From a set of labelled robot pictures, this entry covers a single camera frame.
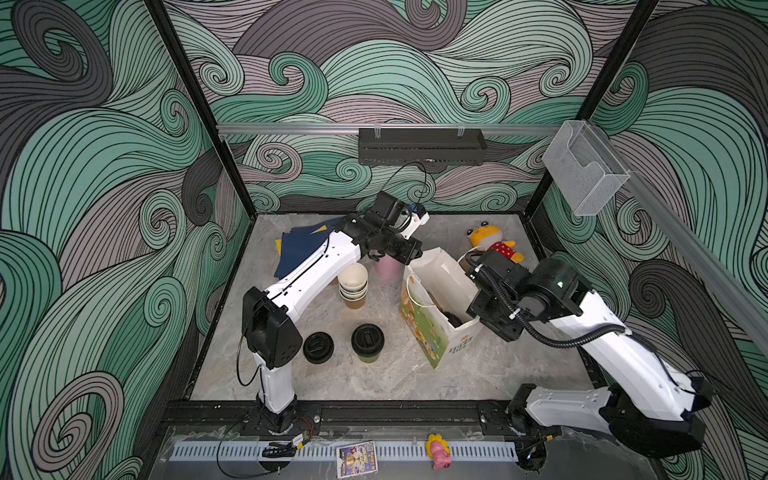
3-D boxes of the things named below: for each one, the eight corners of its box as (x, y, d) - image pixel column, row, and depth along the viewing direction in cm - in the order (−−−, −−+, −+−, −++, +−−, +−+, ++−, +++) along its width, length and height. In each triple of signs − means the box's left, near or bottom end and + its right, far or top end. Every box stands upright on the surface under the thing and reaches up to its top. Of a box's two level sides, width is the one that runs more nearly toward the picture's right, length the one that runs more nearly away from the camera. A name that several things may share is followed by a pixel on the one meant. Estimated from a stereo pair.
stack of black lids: (303, 364, 84) (301, 360, 82) (307, 335, 90) (305, 331, 87) (332, 364, 84) (331, 360, 82) (335, 335, 90) (334, 331, 87)
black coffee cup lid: (353, 366, 84) (350, 350, 74) (354, 341, 88) (352, 323, 79) (383, 366, 84) (384, 350, 74) (383, 341, 88) (384, 323, 79)
